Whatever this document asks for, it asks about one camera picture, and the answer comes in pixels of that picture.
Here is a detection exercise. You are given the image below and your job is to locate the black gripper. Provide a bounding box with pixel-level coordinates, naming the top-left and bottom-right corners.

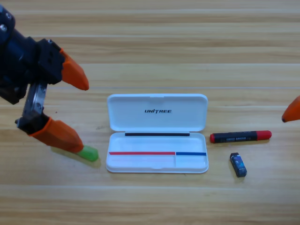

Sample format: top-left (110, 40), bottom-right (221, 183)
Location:
top-left (0, 29), bottom-right (90, 136)

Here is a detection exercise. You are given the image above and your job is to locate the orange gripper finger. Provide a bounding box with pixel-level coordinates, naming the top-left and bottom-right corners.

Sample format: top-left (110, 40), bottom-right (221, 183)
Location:
top-left (28, 117), bottom-right (84, 154)
top-left (281, 95), bottom-right (300, 123)

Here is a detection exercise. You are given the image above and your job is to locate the green highlighter pen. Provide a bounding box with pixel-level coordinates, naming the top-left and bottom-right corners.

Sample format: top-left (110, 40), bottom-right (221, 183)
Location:
top-left (77, 144), bottom-right (99, 163)

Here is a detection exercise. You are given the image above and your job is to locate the black marker with red cap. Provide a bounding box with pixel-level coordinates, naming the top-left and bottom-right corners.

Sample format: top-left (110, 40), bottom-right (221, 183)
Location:
top-left (210, 130), bottom-right (272, 144)

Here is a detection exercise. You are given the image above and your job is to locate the small black eraser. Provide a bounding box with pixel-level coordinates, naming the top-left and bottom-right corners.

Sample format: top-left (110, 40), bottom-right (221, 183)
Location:
top-left (229, 152), bottom-right (248, 178)

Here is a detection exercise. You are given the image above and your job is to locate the white Unitree pencil case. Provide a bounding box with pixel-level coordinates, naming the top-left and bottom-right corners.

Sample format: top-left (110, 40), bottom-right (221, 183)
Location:
top-left (105, 93), bottom-right (209, 174)

